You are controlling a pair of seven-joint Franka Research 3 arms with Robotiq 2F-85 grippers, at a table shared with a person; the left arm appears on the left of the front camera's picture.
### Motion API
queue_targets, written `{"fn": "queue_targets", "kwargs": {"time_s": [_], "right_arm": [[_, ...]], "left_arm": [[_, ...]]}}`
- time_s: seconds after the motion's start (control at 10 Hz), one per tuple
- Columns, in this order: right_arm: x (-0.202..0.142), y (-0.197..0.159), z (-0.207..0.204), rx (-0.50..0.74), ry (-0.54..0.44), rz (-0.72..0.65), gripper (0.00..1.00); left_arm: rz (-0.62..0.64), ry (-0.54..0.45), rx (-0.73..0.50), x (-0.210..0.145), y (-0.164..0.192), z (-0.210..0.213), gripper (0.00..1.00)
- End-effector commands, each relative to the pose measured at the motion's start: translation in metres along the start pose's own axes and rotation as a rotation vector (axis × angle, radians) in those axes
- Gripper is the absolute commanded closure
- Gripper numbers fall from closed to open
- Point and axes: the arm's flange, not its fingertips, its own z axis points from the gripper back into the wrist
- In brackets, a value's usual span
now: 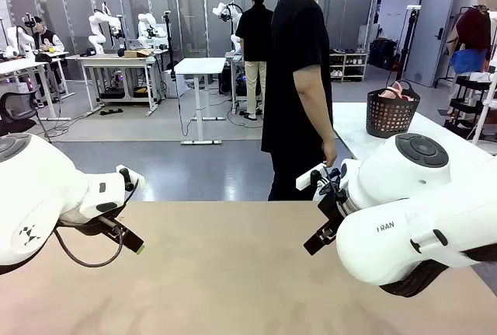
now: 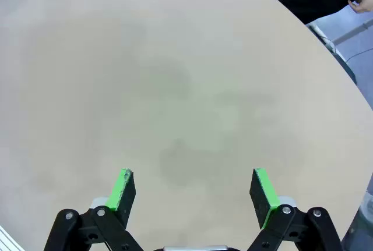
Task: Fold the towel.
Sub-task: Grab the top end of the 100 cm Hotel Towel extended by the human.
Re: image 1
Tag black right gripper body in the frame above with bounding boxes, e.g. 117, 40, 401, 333
316, 190, 349, 243

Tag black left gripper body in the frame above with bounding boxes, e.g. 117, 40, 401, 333
57, 204, 126, 237

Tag pink terry towel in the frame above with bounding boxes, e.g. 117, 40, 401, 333
377, 81, 415, 103

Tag person's right forearm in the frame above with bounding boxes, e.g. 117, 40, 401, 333
299, 88, 338, 148

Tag person's right hand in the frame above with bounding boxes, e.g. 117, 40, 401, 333
321, 141, 339, 169

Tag dark perforated laundry basket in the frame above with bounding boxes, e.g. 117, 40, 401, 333
366, 79, 422, 139

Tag black mesh office chair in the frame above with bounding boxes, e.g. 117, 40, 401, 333
0, 85, 54, 144

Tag white shoe rack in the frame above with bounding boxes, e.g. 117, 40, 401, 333
329, 51, 370, 83

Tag person in black t-shirt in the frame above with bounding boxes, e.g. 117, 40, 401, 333
260, 0, 350, 202

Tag black suitcase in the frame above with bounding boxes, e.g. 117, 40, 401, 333
368, 38, 400, 71

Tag black utility cart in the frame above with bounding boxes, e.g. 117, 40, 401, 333
445, 73, 492, 134

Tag brown cardboard box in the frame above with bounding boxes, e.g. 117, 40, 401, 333
123, 48, 154, 59

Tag seated person with headset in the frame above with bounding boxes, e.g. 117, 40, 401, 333
22, 14, 67, 96

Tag standing person with cap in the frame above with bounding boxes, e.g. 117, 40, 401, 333
235, 0, 275, 120

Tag blue bag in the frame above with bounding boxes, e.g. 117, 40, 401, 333
449, 47, 488, 75

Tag grey-blue door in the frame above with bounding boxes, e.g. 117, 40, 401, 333
403, 0, 457, 89

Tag dark red hanging coat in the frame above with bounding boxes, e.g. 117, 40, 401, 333
455, 7, 492, 53

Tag black wrist cable bundle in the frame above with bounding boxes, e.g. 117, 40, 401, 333
315, 166, 347, 201

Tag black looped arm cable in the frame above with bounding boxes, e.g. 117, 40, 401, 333
54, 227, 125, 268

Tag black camera tripod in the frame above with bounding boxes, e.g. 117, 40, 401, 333
162, 9, 175, 72

